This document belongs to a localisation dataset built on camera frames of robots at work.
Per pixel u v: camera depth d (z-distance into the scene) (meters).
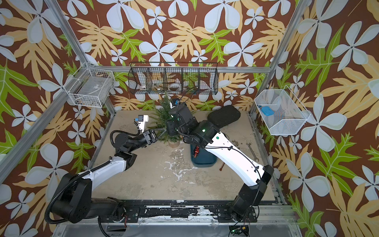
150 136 0.66
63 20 0.72
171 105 0.58
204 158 0.92
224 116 1.11
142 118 0.66
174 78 0.98
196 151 0.95
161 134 0.69
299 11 0.69
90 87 0.86
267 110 0.86
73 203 0.42
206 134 0.44
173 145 0.97
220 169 0.89
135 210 0.76
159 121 0.90
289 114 0.77
